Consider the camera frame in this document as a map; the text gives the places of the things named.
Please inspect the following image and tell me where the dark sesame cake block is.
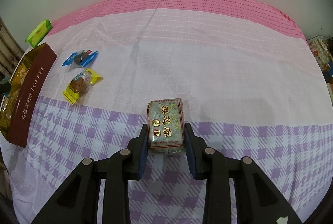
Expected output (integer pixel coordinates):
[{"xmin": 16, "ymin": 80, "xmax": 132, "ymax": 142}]
[{"xmin": 147, "ymin": 98, "xmax": 185, "ymax": 155}]

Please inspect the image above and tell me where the yellow wrapped candy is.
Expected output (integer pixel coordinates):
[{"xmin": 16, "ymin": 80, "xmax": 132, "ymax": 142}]
[{"xmin": 62, "ymin": 68, "xmax": 103, "ymax": 105}]

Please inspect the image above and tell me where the pink purple checkered tablecloth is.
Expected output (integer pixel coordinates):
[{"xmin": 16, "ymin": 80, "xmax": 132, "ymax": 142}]
[{"xmin": 1, "ymin": 0, "xmax": 332, "ymax": 223}]

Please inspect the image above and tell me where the gold toffee tin box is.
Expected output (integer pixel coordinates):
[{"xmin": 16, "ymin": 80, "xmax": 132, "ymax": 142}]
[{"xmin": 1, "ymin": 43, "xmax": 57, "ymax": 147}]

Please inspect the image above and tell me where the blue wrapped candy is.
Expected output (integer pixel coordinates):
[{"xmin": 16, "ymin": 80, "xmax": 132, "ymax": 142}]
[{"xmin": 62, "ymin": 50, "xmax": 99, "ymax": 67}]

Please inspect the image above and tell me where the beige patterned curtain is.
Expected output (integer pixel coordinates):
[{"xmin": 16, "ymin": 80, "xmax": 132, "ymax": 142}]
[{"xmin": 0, "ymin": 20, "xmax": 23, "ymax": 78}]

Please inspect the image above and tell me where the floral cloth pile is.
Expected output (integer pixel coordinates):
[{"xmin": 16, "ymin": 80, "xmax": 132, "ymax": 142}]
[{"xmin": 309, "ymin": 38, "xmax": 332, "ymax": 72}]

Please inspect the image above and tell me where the green tissue box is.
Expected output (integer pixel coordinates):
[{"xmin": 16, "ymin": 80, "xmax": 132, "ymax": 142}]
[{"xmin": 25, "ymin": 19, "xmax": 53, "ymax": 48}]

